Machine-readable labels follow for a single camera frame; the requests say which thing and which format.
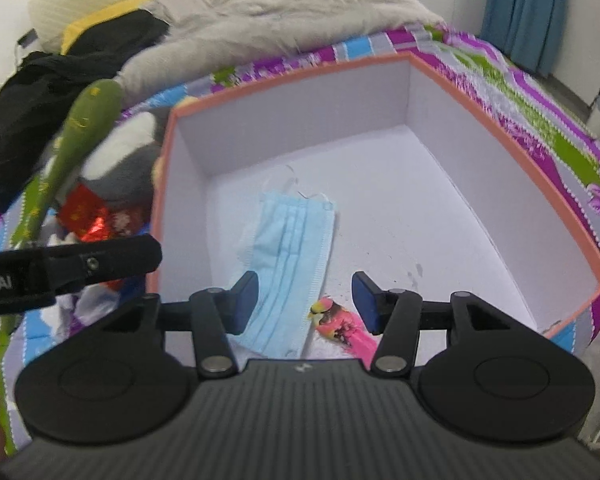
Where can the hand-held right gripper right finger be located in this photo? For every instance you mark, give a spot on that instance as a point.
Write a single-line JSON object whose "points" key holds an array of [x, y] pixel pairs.
{"points": [[365, 300]]}

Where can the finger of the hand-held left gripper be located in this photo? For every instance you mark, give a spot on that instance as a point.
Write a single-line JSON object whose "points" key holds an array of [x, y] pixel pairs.
{"points": [[110, 262]]}

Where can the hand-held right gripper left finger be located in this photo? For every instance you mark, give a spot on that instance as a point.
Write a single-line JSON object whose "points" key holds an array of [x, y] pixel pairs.
{"points": [[247, 300]]}

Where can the pink snack packet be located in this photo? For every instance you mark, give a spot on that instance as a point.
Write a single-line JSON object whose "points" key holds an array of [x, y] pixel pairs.
{"points": [[340, 327]]}

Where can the red foil packet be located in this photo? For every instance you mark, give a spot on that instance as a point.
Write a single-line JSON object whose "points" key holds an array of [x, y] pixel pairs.
{"points": [[87, 215]]}

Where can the blue face mask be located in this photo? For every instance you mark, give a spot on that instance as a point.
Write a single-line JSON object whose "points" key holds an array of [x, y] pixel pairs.
{"points": [[290, 260]]}

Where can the pink cardboard box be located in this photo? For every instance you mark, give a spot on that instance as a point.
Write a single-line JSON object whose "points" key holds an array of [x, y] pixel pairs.
{"points": [[430, 200]]}

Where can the grey white penguin plush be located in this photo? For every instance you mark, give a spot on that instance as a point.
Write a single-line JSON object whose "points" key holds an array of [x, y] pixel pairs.
{"points": [[125, 160]]}

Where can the green plush toy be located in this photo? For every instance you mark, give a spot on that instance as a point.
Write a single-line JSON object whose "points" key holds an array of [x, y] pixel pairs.
{"points": [[87, 115]]}

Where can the black garment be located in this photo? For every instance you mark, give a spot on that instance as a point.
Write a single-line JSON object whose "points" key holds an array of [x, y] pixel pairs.
{"points": [[40, 90]]}

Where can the yellow cloth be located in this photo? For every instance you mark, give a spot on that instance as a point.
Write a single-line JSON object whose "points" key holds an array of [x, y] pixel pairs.
{"points": [[105, 12]]}

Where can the colourful floral bedsheet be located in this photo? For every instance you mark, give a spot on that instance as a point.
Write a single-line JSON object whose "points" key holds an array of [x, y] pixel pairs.
{"points": [[530, 110]]}

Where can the grey blanket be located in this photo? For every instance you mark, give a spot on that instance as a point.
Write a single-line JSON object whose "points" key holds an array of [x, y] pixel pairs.
{"points": [[280, 5]]}

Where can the blue curtain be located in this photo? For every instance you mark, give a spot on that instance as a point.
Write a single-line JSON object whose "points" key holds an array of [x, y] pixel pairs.
{"points": [[525, 10]]}

